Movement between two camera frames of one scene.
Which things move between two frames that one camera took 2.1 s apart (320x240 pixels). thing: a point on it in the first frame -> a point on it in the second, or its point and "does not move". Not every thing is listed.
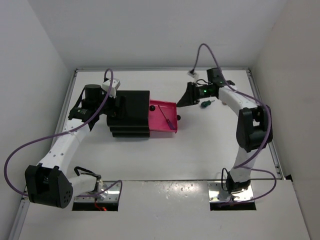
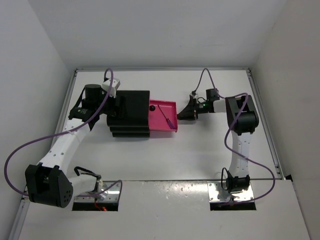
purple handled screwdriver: (170, 124) does not move
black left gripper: (116, 111) does not move
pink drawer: (162, 115) does not move
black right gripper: (190, 97) -> (189, 113)
